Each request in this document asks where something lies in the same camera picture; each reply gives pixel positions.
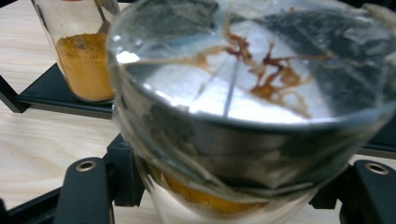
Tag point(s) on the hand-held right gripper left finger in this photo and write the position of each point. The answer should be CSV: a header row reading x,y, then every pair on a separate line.
x,y
126,174

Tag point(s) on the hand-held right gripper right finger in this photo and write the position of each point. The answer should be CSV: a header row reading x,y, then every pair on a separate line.
x,y
336,193

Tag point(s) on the black metal rack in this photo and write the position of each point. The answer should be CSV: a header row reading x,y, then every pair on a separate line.
x,y
46,93

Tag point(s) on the glass jar of yellow powder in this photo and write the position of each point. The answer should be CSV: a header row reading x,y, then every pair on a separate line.
x,y
84,68

